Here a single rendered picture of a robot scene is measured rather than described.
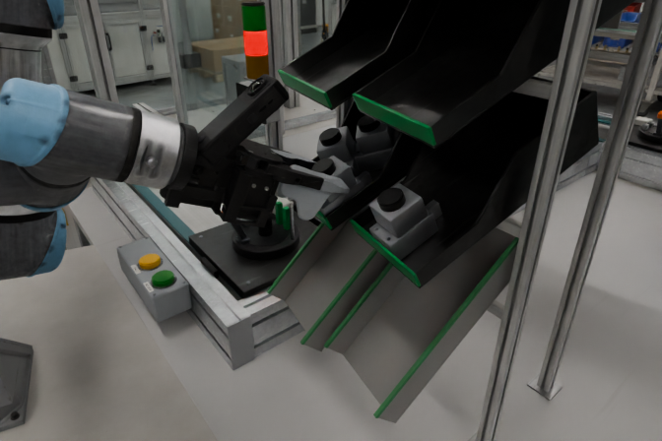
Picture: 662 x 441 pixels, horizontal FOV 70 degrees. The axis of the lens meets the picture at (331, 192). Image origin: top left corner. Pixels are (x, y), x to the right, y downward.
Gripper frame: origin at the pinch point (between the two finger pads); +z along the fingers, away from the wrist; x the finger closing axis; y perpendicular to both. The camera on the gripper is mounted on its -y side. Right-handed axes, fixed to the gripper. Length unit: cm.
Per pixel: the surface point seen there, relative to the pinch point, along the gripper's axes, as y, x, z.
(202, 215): 33, -58, 9
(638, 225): -5, -7, 104
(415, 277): 4.1, 17.5, 2.2
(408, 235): 1.3, 13.2, 3.3
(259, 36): -13, -50, 5
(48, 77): 19, -108, -27
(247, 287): 28.5, -18.4, 5.3
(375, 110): -10.0, 8.8, -4.2
